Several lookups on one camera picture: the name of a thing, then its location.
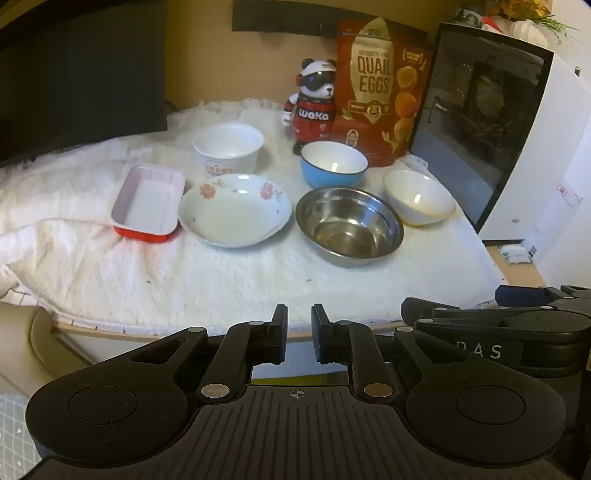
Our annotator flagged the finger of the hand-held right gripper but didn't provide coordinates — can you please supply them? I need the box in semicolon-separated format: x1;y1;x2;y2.
401;298;532;344
495;285;564;303

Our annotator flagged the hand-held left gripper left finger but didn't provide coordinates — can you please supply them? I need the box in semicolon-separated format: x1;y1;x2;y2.
129;304;289;401

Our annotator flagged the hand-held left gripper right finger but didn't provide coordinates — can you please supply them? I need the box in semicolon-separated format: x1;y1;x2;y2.
311;304;467;401

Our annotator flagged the stainless steel bowl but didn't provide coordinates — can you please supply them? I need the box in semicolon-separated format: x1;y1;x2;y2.
295;187;404;268

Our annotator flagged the white bowl with yellow rim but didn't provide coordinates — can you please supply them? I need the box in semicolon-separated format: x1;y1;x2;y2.
382;169;458;228

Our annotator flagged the white floral plate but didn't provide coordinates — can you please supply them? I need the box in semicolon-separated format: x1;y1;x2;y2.
178;173;293;248

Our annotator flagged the blue enamel bowl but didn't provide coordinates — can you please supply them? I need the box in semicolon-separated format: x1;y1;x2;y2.
300;141;369;190

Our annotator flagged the red rectangular tray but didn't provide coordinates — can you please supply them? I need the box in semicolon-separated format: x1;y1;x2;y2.
111;164;186;244

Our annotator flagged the white paper bowl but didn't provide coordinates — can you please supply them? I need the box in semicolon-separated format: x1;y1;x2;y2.
192;123;265;178

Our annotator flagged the small white packet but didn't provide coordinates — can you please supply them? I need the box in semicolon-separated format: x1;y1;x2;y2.
499;244;539;265

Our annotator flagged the white fluffy blanket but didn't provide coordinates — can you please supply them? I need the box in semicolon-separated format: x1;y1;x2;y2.
0;97;504;324

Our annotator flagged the panda figurine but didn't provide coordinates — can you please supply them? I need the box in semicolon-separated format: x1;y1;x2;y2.
281;58;338;157

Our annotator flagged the red snack bag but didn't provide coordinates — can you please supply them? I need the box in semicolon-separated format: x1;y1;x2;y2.
333;17;435;168

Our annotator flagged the beige chair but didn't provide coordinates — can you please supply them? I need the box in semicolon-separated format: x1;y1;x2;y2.
0;300;88;398

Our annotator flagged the artificial flower bunch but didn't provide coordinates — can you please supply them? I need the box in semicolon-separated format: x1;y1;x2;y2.
492;0;580;44

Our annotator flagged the white grid-patterned mat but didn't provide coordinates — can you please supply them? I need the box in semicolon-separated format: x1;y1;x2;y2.
0;390;42;480

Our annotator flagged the black bar fixture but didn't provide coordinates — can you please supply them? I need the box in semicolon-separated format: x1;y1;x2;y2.
232;0;428;40

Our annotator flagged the black monitor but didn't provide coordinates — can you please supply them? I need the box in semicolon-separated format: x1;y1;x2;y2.
0;0;168;168

